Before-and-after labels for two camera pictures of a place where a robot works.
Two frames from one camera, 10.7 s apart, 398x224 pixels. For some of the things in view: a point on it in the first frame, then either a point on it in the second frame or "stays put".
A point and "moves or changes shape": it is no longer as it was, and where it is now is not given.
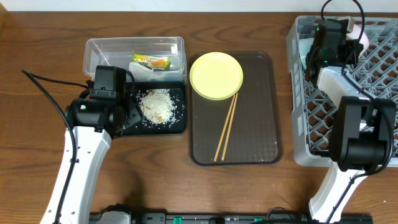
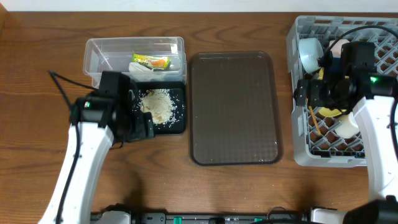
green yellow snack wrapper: (155, 62) stays put
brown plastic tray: (255, 137) stays put
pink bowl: (364, 39) moves or changes shape
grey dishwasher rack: (377, 74) stays put
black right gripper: (311, 64) to (303, 95)
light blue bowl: (304, 45) stays put
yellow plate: (216, 75) to (326, 112)
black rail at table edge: (232, 218) stays put
